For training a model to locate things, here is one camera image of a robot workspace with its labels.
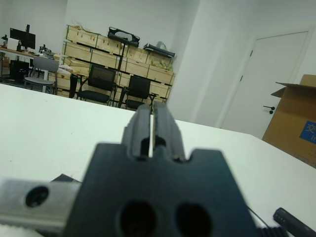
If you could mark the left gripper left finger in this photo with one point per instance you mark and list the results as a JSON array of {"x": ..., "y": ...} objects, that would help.
[{"x": 137, "y": 128}]

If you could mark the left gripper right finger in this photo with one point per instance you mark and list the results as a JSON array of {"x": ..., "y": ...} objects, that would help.
[{"x": 168, "y": 128}]

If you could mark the black box lid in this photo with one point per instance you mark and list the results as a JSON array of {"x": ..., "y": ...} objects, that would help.
[{"x": 291, "y": 223}]

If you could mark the brown cardboard box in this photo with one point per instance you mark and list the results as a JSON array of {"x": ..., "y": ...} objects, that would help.
[{"x": 288, "y": 118}]

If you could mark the black mesh office chair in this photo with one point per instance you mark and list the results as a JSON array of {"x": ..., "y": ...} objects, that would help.
[
  {"x": 101, "y": 76},
  {"x": 138, "y": 86}
]

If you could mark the wooden shipping crate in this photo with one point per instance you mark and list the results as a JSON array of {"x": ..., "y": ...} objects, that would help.
[
  {"x": 81, "y": 35},
  {"x": 137, "y": 68},
  {"x": 105, "y": 60},
  {"x": 160, "y": 76},
  {"x": 108, "y": 44},
  {"x": 61, "y": 81},
  {"x": 76, "y": 52},
  {"x": 137, "y": 54}
]

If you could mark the wooden crate with green filling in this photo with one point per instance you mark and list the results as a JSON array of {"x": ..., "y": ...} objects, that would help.
[{"x": 161, "y": 64}]

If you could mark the black fabric carry tray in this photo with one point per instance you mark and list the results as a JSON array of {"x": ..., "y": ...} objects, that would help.
[
  {"x": 111, "y": 33},
  {"x": 160, "y": 51}
]

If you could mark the clear plastic bag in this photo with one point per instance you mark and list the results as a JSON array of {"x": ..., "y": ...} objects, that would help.
[{"x": 160, "y": 44}]

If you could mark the grey plastic chair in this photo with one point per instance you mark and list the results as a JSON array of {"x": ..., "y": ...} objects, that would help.
[{"x": 45, "y": 65}]

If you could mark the white room door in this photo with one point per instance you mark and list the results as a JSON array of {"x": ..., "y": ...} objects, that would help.
[{"x": 266, "y": 74}]

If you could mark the black computer tower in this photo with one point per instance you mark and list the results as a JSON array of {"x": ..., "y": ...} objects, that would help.
[{"x": 19, "y": 71}]

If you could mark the black computer monitor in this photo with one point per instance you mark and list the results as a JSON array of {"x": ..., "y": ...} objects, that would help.
[{"x": 22, "y": 37}]

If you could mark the white framed wooden desk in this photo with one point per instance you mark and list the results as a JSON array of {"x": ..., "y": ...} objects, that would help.
[{"x": 12, "y": 50}]

